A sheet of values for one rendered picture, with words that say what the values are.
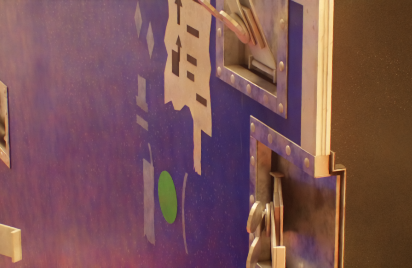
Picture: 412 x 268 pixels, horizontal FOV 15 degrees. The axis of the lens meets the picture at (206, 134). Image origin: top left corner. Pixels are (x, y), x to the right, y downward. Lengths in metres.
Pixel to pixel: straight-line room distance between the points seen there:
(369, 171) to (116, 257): 0.81
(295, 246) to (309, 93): 0.14
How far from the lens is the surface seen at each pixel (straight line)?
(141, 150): 1.37
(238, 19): 1.10
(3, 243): 1.07
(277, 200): 1.09
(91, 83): 1.49
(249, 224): 1.06
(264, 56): 1.11
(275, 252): 1.02
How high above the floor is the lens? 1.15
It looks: 17 degrees down
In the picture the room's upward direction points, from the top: straight up
